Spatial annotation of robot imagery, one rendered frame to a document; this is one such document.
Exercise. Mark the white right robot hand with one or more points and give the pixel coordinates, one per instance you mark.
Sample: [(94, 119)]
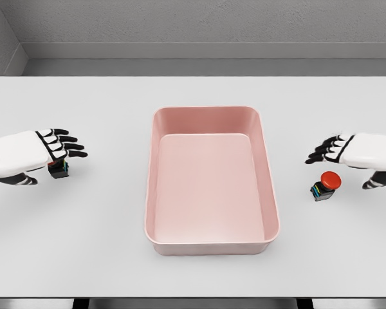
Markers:
[(370, 151)]

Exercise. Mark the red button industrial switch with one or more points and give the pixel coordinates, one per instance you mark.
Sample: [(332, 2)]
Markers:
[(325, 187), (59, 168)]

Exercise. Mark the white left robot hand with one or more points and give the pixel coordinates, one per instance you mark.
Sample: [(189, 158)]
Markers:
[(17, 154)]

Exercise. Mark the pink rectangular plastic basket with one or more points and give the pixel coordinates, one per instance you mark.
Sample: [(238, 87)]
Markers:
[(211, 180)]

